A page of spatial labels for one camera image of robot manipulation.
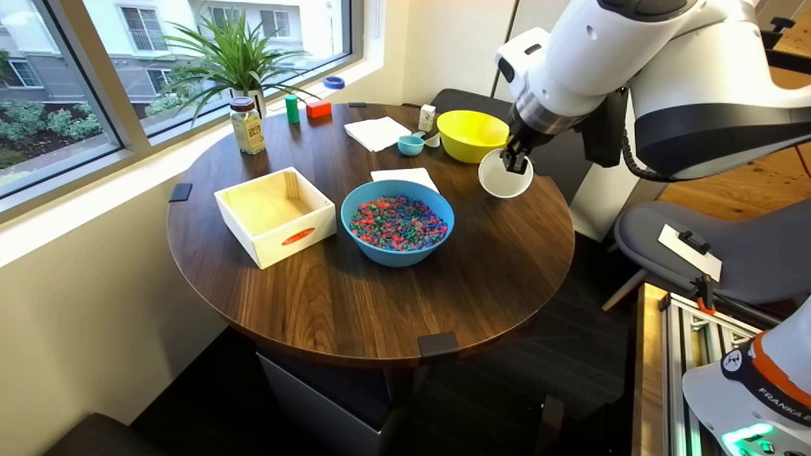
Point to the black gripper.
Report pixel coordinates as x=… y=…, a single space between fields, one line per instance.
x=520 y=142

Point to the white paper cup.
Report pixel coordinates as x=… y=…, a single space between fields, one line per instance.
x=497 y=180

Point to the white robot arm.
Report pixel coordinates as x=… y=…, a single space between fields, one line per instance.
x=696 y=69

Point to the white napkin near cup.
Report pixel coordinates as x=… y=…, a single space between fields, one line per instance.
x=418 y=177

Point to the small teal cup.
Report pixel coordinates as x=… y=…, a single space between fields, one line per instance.
x=411 y=146

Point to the yellow plastic bowl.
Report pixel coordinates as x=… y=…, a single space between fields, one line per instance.
x=468 y=136

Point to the small white card packet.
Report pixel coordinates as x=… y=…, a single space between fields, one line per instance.
x=428 y=117

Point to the blue bowl of colourful beads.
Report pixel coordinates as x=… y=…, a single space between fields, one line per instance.
x=397 y=221

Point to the folded white napkin stack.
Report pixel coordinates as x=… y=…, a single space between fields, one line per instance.
x=377 y=136

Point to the blue lid on windowsill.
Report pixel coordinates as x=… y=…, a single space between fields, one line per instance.
x=335 y=83

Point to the red rectangular block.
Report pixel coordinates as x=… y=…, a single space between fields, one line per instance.
x=317 y=111

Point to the front black table clamp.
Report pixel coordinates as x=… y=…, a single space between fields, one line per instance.
x=438 y=346

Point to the green cylinder block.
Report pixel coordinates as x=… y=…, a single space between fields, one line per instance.
x=292 y=111

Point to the white wooden box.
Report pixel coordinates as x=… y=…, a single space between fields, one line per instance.
x=277 y=216

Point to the glass jar with yellow label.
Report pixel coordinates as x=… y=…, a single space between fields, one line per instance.
x=247 y=126

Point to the grey office chair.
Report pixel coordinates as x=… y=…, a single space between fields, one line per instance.
x=764 y=259

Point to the potted green plant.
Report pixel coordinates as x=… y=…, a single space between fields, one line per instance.
x=228 y=56

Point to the black table clamp pad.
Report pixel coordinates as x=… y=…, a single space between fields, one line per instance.
x=181 y=194

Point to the aluminium frame rail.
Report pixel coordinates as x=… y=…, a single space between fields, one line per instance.
x=674 y=335

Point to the robot base with orange ring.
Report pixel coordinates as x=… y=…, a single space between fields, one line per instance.
x=757 y=402

